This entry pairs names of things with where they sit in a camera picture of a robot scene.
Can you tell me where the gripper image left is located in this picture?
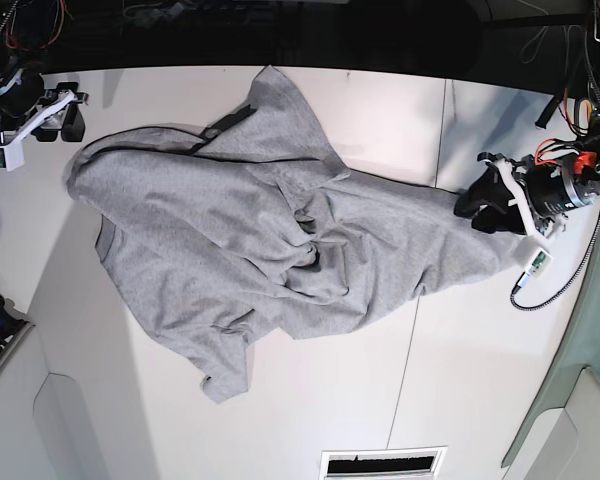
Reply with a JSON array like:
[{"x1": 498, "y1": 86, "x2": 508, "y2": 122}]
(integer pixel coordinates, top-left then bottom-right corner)
[{"x1": 0, "y1": 69, "x2": 88, "y2": 143}]

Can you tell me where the white floor vent grille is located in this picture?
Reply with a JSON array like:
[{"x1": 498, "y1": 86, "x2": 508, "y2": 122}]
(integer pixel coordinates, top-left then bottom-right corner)
[{"x1": 319, "y1": 446, "x2": 448, "y2": 480}]

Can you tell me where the braided camera cable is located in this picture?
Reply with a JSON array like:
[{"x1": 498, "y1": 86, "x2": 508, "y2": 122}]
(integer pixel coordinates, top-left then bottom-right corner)
[{"x1": 509, "y1": 64, "x2": 600, "y2": 314}]

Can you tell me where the grey t-shirt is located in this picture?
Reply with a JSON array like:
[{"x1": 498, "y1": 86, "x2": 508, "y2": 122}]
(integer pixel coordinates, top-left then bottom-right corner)
[{"x1": 66, "y1": 67, "x2": 520, "y2": 403}]

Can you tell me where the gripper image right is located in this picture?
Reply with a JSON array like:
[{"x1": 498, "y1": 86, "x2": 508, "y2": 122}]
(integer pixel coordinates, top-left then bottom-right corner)
[{"x1": 454, "y1": 154, "x2": 600, "y2": 235}]

